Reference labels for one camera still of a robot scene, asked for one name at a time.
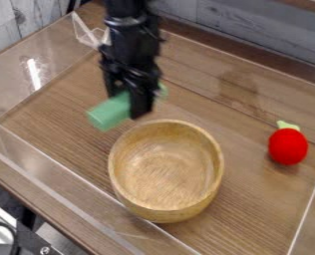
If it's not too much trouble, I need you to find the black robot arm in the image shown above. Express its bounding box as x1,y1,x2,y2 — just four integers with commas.
98,0,162,119

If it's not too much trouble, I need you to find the black metal bracket with bolt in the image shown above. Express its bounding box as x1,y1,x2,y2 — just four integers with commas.
15,221,63,255

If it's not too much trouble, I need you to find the red plush strawberry toy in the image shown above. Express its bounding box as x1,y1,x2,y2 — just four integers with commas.
268,121,309,165

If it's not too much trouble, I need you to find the clear acrylic front wall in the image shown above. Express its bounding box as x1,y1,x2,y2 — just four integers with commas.
0,119,200,255

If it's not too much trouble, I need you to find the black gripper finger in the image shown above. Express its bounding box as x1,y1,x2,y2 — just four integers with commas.
129,83,160,120
103,69,128,98

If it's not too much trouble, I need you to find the clear acrylic corner bracket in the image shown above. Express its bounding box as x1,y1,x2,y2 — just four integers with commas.
71,12,111,50

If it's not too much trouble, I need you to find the green rectangular block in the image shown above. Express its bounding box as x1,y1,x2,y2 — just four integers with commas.
87,83,168,131

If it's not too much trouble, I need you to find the wooden bowl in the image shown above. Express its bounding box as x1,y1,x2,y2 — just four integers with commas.
109,120,224,223

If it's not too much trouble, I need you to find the black cable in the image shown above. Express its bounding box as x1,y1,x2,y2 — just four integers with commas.
0,220,21,255

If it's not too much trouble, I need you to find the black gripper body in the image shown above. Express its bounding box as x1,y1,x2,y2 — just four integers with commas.
99,18,162,84

